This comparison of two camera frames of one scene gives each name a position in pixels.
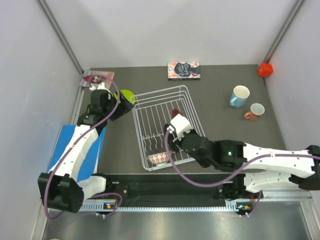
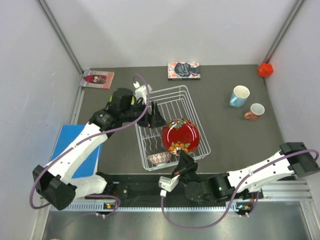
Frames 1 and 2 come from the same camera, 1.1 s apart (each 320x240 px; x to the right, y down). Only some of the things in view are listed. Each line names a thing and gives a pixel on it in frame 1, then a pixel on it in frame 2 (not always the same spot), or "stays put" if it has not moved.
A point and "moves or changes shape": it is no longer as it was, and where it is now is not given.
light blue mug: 239,96 stays put
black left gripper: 124,107 → 153,121
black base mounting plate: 156,187 stays put
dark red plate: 175,112 moves or changes shape
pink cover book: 95,78 stays put
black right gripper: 179,142 → 186,164
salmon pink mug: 256,110 stays put
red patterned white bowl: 160,158 stays put
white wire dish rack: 152,110 stays put
